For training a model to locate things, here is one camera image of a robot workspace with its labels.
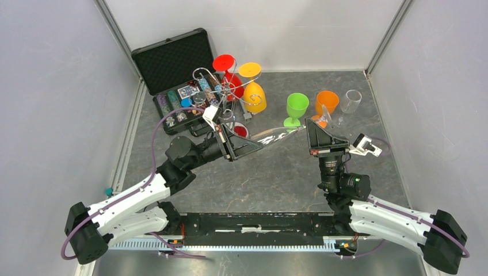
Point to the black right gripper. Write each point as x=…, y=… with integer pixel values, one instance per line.
x=323, y=144

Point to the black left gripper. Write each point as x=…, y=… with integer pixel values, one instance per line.
x=233, y=145

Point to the clear wine glass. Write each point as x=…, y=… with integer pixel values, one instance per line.
x=348, y=104
x=275, y=135

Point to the green plastic wine glass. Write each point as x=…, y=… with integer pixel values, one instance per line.
x=297, y=104

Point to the orange plastic wine glass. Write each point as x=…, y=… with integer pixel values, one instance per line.
x=325, y=104

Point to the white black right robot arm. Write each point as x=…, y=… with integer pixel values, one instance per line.
x=437, y=238

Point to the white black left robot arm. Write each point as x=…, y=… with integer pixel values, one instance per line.
x=91, y=230

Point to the yellow plastic wine glass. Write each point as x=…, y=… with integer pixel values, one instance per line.
x=253, y=96

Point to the red plastic wine glass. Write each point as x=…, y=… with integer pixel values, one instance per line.
x=225, y=63

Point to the grey white blue brick toy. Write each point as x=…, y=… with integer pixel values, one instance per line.
x=247, y=116

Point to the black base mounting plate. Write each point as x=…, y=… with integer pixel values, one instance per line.
x=255, y=229

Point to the black poker chip case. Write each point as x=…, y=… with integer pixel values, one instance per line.
x=178, y=72

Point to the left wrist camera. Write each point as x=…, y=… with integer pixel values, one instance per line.
x=211, y=115

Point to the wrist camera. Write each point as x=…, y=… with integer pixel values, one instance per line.
x=363, y=146
x=211, y=115

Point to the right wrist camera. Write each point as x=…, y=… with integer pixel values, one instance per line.
x=363, y=146

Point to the chrome wire glass rack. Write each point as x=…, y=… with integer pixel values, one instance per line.
x=227, y=95

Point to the slotted cable duct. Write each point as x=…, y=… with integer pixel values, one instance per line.
x=154, y=244

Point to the teal clip on frame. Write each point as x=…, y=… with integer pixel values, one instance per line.
x=108, y=192

